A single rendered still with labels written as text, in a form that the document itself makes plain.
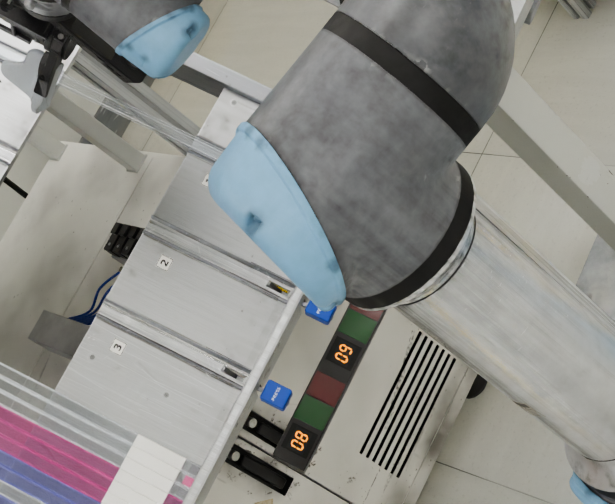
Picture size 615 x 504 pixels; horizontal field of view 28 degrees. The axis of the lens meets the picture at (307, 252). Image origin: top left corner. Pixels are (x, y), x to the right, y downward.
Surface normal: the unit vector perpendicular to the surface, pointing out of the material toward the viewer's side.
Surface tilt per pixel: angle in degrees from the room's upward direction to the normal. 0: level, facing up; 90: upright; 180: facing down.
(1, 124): 45
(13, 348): 0
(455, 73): 79
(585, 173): 90
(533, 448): 0
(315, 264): 84
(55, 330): 0
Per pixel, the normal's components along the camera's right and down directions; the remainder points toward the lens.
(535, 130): 0.64, 0.09
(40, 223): -0.64, -0.49
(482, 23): 0.61, -0.16
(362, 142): 0.07, 0.11
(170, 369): -0.02, -0.25
